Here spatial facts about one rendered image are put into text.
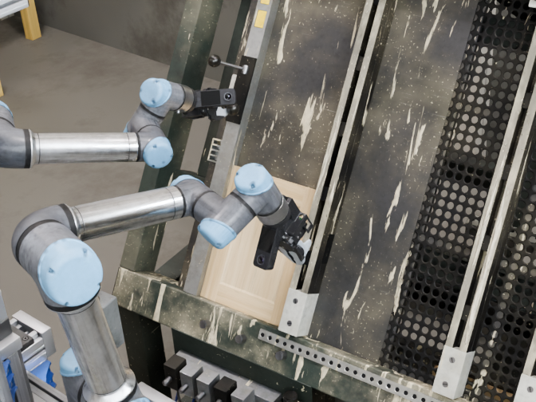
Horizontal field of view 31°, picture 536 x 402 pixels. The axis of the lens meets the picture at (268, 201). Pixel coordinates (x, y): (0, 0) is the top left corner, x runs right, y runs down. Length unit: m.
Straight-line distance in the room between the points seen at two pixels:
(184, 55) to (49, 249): 1.29
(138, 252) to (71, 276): 1.21
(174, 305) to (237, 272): 0.23
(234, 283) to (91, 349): 0.97
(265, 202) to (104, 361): 0.47
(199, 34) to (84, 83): 3.46
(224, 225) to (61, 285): 0.40
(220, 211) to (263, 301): 0.81
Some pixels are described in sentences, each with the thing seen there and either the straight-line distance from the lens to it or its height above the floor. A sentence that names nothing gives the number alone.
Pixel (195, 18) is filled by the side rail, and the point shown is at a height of 1.58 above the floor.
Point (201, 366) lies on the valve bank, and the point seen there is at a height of 0.76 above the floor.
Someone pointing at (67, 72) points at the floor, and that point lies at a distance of 6.66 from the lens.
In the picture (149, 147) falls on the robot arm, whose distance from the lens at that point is 2.44.
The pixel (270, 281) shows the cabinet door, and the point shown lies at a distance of 2.83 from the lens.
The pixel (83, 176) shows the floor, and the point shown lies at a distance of 5.42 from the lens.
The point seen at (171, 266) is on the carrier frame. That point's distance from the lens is 3.27.
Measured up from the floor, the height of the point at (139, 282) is 0.89.
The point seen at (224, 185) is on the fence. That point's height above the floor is 1.19.
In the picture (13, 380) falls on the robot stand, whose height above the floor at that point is 1.15.
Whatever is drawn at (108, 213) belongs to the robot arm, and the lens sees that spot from 2.05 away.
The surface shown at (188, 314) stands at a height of 0.86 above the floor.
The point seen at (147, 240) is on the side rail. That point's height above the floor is 0.98.
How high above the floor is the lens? 2.72
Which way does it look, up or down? 33 degrees down
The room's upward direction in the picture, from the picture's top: 4 degrees counter-clockwise
